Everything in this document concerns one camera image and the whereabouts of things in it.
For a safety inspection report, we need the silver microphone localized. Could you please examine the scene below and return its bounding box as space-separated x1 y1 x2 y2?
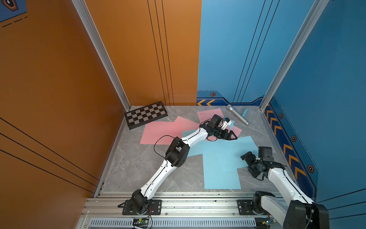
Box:
226 105 249 126

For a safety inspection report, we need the light blue paper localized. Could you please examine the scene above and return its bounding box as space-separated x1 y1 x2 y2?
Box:
202 141 241 189
213 136 258 171
181 122 224 148

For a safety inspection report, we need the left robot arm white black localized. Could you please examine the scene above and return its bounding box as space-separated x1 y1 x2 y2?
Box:
125 114 238 215

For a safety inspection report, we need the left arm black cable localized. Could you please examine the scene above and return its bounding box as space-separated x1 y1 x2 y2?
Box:
153 120 218 161

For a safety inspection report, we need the black white checkerboard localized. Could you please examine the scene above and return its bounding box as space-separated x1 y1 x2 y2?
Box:
125 101 168 129

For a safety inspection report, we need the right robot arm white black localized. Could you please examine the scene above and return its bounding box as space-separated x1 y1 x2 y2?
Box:
238 147 330 229

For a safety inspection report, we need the aluminium corner post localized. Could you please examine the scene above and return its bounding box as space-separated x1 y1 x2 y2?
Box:
72 0 131 111
259 0 329 112

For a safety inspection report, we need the right aluminium corner post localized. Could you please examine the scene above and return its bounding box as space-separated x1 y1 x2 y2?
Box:
259 0 329 112

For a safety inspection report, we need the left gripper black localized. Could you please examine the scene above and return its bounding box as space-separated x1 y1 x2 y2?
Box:
213 128 238 141

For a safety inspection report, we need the aluminium rail frame front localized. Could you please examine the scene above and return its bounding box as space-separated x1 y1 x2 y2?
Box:
76 192 287 229

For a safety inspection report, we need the left aluminium corner post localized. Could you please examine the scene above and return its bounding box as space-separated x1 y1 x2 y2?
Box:
72 0 131 111

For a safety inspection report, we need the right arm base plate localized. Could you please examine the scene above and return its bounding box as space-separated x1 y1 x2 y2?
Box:
237 199 279 217

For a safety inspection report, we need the left green circuit board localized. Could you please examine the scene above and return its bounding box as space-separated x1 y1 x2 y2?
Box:
132 218 149 229

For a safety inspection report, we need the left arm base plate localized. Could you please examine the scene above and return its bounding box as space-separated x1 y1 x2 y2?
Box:
119 199 162 216

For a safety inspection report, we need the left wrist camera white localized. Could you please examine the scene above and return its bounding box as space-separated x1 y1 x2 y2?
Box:
221 118 232 130

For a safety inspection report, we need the pink paper small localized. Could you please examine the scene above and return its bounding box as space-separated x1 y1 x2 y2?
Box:
173 115 243 142

